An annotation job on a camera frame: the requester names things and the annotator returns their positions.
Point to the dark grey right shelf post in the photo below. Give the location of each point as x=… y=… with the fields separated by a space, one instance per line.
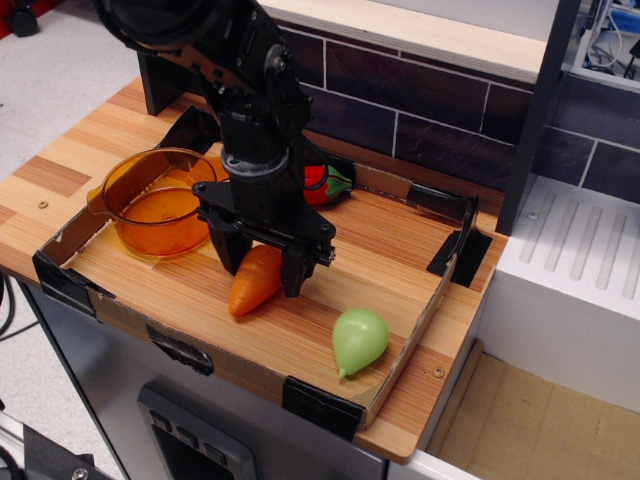
x=522 y=178

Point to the red plastic toy chili pepper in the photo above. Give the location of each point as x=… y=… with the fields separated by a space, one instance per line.
x=324 y=184

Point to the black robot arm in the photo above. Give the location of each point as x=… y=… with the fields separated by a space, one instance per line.
x=244 y=69

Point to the orange transparent plastic pot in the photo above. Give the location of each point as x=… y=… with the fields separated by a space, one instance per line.
x=149 y=198

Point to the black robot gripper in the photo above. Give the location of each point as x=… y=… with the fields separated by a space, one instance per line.
x=268 y=207

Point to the dark grey left shelf post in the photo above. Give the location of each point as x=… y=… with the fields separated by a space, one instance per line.
x=164 y=82

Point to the white toy sink drainboard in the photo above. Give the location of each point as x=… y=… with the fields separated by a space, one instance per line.
x=563 y=303

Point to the green plastic toy pear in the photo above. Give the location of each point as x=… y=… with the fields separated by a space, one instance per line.
x=359 y=338

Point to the light wooden upper shelf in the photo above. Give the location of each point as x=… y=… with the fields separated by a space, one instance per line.
x=463 y=45

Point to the grey toy oven control panel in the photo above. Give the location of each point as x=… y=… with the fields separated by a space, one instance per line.
x=190 y=447

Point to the dark grey shelf post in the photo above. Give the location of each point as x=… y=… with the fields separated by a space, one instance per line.
x=164 y=82
x=522 y=178

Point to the orange plastic toy carrot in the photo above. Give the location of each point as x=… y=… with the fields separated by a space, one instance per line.
x=256 y=280

